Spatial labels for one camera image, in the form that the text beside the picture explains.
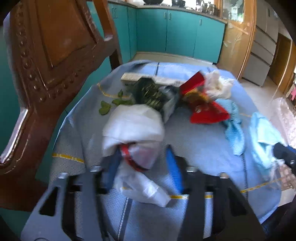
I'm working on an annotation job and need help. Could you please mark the light blue face mask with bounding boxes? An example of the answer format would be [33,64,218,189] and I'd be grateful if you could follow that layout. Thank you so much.
[249,112,287,181]

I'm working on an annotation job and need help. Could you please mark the white plastic bag with red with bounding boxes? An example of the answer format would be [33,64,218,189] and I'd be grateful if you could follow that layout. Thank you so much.
[102,104,171,207]

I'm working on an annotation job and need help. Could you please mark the teal kitchen cabinets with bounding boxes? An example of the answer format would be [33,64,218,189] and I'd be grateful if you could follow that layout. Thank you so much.
[0,0,226,232]

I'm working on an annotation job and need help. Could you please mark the white laundry basket bin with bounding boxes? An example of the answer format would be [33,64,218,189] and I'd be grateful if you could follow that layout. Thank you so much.
[270,97,295,190]

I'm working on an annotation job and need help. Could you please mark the blue table cloth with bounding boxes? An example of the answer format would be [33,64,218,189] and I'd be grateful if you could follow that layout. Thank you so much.
[49,60,281,240]

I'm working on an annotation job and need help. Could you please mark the light blue knit cloth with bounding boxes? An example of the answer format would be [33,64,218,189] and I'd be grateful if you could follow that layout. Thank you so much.
[216,98,245,156]

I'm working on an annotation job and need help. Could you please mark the green leaves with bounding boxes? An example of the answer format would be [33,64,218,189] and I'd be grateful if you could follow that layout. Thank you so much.
[98,90,134,115]

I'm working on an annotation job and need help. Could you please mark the red snack wrapper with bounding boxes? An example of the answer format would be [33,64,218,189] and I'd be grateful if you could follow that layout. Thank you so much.
[179,71,230,124]

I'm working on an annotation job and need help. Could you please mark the dark green snack bag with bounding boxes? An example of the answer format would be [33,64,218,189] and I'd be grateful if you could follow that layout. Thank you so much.
[132,79,180,123]

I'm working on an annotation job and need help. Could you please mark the white crumpled tissue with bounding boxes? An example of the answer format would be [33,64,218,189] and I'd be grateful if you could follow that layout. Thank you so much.
[204,70,234,100]

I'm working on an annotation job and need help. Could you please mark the silver refrigerator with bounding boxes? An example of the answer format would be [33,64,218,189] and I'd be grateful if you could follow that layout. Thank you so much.
[242,1,278,86]

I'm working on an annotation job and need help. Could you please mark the brown wooden chair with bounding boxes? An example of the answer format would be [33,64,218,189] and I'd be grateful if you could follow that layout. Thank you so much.
[1,1,122,211]

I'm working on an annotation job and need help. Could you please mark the wooden glass door frame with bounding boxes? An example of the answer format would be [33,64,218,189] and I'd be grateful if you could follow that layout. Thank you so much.
[217,0,257,80]

